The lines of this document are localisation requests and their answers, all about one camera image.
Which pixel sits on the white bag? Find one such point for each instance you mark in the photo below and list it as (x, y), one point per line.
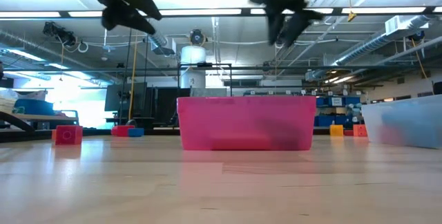
(34, 95)

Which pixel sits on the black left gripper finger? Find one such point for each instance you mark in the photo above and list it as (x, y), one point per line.
(141, 21)
(114, 18)

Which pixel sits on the flexible silver duct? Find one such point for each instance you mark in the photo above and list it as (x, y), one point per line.
(162, 46)

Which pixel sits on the clear translucent plastic bin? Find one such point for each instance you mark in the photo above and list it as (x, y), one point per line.
(400, 104)

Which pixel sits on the background work table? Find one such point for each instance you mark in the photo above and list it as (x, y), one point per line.
(41, 117)

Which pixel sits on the white cylindrical tank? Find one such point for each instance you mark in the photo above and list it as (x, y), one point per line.
(192, 54)

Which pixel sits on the small red square block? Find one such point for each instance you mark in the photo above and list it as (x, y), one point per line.
(69, 135)

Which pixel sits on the blue drum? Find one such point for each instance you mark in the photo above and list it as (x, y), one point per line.
(34, 108)

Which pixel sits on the white stacked boxes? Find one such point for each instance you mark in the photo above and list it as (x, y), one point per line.
(7, 103)

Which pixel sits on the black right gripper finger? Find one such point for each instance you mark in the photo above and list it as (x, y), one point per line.
(300, 21)
(275, 27)

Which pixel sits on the black equipment cabinet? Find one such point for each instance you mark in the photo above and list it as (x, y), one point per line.
(114, 96)

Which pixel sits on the red translucent plastic bin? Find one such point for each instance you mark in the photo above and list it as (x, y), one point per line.
(221, 117)

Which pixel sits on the shelf rack with blue bins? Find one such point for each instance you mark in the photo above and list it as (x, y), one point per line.
(352, 100)

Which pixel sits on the long red block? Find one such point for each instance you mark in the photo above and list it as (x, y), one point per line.
(348, 133)

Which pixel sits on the medium blue block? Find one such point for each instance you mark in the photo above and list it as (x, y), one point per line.
(421, 127)

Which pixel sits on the black monitor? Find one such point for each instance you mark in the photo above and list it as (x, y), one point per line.
(438, 88)

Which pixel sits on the black metal stand frame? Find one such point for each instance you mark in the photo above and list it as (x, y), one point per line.
(203, 65)

